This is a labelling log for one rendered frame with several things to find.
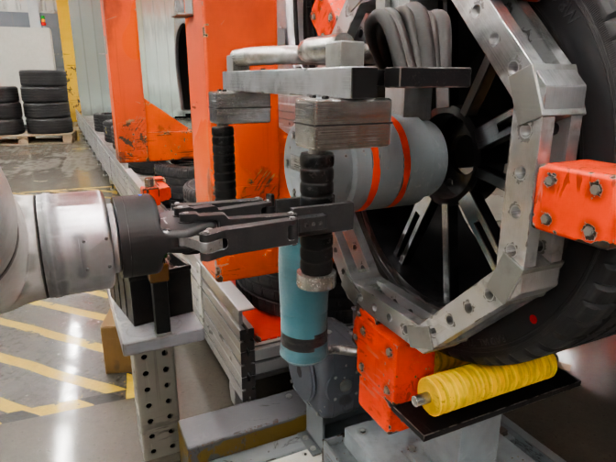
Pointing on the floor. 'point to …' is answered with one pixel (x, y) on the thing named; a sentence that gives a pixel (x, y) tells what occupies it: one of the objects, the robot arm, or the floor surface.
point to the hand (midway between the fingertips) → (314, 214)
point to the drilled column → (156, 401)
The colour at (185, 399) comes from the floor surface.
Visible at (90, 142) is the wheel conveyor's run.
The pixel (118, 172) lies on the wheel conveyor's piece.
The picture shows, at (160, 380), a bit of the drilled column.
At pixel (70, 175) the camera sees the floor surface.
